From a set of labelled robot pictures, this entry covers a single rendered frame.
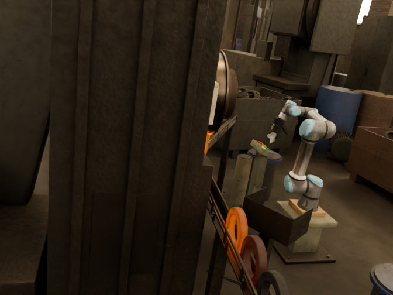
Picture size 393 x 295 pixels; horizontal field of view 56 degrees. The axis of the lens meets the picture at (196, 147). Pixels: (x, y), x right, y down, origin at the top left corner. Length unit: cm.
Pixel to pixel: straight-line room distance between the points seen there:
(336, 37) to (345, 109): 103
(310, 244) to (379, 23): 482
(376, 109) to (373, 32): 180
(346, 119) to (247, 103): 166
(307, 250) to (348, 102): 293
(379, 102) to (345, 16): 127
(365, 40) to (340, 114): 209
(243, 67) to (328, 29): 149
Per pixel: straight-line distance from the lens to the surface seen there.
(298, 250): 286
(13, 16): 227
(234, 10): 1105
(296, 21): 562
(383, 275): 214
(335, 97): 537
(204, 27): 151
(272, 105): 458
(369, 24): 718
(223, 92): 187
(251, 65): 613
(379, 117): 572
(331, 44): 568
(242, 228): 149
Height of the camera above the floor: 146
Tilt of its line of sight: 18 degrees down
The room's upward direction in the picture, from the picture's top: 8 degrees clockwise
